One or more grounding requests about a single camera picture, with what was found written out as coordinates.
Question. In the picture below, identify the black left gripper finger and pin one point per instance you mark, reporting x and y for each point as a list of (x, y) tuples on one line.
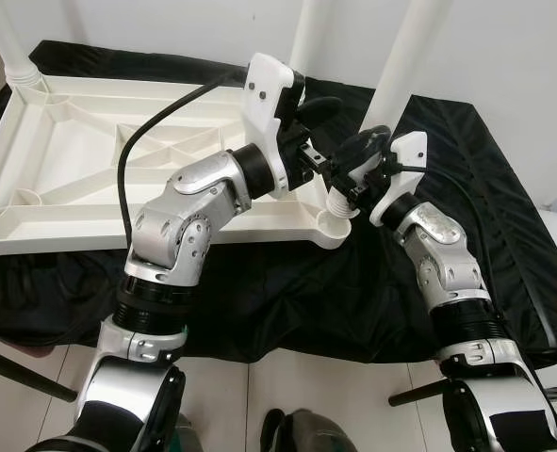
[(358, 149), (320, 109)]

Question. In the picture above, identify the white plastic children table top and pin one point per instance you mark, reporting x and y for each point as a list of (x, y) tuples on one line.
[(52, 160)]

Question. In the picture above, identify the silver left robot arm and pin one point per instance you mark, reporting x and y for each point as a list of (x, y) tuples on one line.
[(184, 217)]

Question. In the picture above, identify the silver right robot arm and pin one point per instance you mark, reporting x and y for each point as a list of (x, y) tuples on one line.
[(438, 245)]

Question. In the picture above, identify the black table cloth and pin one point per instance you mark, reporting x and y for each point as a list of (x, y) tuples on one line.
[(353, 301)]

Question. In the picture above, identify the dark metal table leg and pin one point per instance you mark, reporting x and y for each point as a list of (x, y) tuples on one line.
[(24, 372), (417, 393)]

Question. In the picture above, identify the grey right robot foot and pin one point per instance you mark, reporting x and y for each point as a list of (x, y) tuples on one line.
[(306, 433)]

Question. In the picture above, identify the grey robot foot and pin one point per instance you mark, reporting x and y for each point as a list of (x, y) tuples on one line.
[(188, 439), (306, 433)]

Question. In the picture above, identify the grey left robot foot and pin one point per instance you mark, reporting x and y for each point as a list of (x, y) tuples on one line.
[(188, 439)]

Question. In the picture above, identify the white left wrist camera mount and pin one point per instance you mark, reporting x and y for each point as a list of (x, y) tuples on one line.
[(264, 104)]

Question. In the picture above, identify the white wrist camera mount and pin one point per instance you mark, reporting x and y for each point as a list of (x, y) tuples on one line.
[(408, 155), (264, 104)]

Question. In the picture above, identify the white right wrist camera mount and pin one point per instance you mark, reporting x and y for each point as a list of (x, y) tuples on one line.
[(408, 155)]

